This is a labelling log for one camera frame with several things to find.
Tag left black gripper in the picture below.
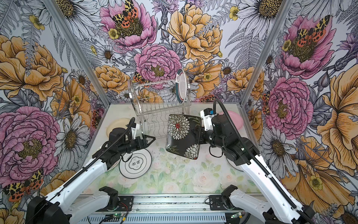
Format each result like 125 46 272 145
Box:
119 134 156 154

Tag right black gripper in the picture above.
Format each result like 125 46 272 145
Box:
191 126 226 149

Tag white plate black rim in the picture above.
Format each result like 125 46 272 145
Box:
119 149 152 179

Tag black square floral plate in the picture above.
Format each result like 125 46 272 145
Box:
166 114 202 160

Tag chrome wire dish rack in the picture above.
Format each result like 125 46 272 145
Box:
128 79 191 138

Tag white plate green red rim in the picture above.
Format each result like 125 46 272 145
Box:
175 69 188 104

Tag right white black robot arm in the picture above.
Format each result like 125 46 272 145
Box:
203 99 315 224

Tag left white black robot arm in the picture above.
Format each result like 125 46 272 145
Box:
25 118 156 224

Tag pink round plate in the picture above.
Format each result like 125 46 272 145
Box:
228 110 244 130

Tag cream round plate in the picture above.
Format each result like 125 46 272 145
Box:
106 118 130 137

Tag white plate red characters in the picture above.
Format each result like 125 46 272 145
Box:
227 159 242 172

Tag white vented panel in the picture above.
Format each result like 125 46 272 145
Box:
78 212 227 224

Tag green circuit board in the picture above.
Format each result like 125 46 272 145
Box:
105 213 128 219

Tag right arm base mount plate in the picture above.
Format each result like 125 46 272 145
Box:
205 195 242 211

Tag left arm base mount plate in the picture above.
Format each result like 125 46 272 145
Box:
97 196 134 212

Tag aluminium front rail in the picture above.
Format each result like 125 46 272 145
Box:
67 193 269 215

